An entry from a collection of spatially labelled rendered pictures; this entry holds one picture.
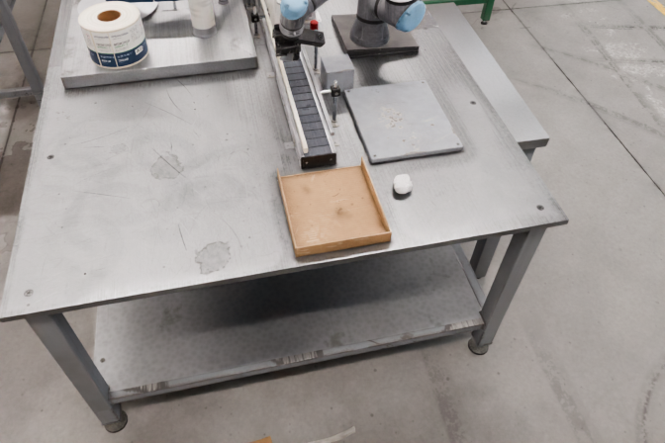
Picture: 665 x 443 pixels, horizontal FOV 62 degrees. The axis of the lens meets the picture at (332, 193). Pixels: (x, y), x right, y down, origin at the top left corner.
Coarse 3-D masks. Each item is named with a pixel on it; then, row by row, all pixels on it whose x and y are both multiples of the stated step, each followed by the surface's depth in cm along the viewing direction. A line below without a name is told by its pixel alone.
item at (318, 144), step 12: (264, 0) 228; (288, 60) 199; (300, 60) 199; (288, 72) 194; (300, 72) 194; (300, 84) 189; (300, 96) 185; (312, 96) 185; (300, 108) 181; (312, 108) 180; (300, 120) 176; (312, 120) 176; (312, 132) 173; (324, 132) 173; (312, 144) 168; (324, 144) 169; (312, 156) 165
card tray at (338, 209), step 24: (336, 168) 168; (360, 168) 169; (288, 192) 161; (312, 192) 161; (336, 192) 162; (360, 192) 162; (288, 216) 150; (312, 216) 155; (336, 216) 155; (360, 216) 156; (384, 216) 151; (312, 240) 149; (336, 240) 145; (360, 240) 147; (384, 240) 149
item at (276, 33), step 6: (276, 24) 171; (276, 30) 171; (276, 36) 171; (282, 36) 171; (300, 36) 172; (276, 42) 178; (282, 42) 175; (288, 42) 176; (276, 48) 175; (282, 48) 176; (288, 48) 177; (294, 48) 178; (300, 48) 178; (276, 54) 179; (282, 54) 180
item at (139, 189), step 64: (64, 0) 233; (320, 64) 206; (384, 64) 207; (448, 64) 208; (64, 128) 178; (128, 128) 179; (192, 128) 180; (256, 128) 181; (64, 192) 160; (128, 192) 160; (192, 192) 161; (256, 192) 161; (384, 192) 163; (448, 192) 163; (512, 192) 164; (64, 256) 144; (128, 256) 145; (192, 256) 145; (256, 256) 146; (320, 256) 146; (0, 320) 132
